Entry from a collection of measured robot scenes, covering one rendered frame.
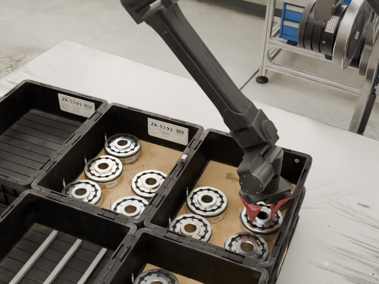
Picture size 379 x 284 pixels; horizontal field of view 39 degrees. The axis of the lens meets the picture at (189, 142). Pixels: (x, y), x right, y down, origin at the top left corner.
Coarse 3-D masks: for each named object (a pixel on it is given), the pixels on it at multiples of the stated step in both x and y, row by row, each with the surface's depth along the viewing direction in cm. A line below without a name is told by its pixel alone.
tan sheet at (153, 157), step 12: (144, 144) 157; (144, 156) 153; (156, 156) 153; (168, 156) 153; (132, 168) 148; (144, 168) 149; (156, 168) 149; (168, 168) 149; (108, 192) 141; (120, 192) 141; (108, 204) 138
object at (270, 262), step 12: (204, 132) 146; (216, 132) 146; (192, 156) 138; (300, 156) 139; (180, 168) 134; (300, 180) 131; (168, 192) 127; (300, 192) 128; (156, 204) 124; (288, 216) 122; (156, 228) 118; (192, 240) 116; (276, 240) 116; (228, 252) 113; (276, 252) 113; (264, 264) 111
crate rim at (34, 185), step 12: (108, 108) 154; (120, 108) 155; (132, 108) 154; (96, 120) 149; (168, 120) 150; (180, 120) 150; (84, 132) 144; (72, 144) 141; (192, 144) 141; (60, 156) 137; (180, 156) 138; (48, 168) 133; (36, 180) 129; (168, 180) 130; (48, 192) 126; (156, 192) 127; (84, 204) 123; (120, 216) 121; (144, 216) 121
